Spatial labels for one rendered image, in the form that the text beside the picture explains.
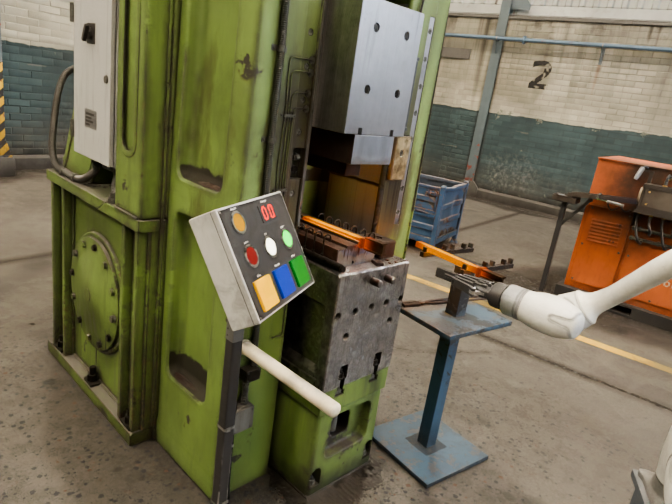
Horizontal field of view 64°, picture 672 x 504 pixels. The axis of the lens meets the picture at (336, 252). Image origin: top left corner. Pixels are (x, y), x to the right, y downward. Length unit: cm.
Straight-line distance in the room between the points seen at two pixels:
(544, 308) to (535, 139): 801
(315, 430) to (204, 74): 131
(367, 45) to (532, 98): 787
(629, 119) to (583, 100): 72
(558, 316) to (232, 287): 83
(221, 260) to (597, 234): 421
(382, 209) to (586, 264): 327
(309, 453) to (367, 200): 99
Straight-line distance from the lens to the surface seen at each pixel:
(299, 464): 220
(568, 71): 940
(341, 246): 185
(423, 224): 560
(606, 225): 510
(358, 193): 219
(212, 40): 192
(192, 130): 197
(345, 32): 173
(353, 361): 200
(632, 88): 919
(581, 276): 521
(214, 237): 125
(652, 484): 174
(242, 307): 126
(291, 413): 214
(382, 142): 184
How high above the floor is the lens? 150
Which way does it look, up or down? 17 degrees down
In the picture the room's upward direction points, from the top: 8 degrees clockwise
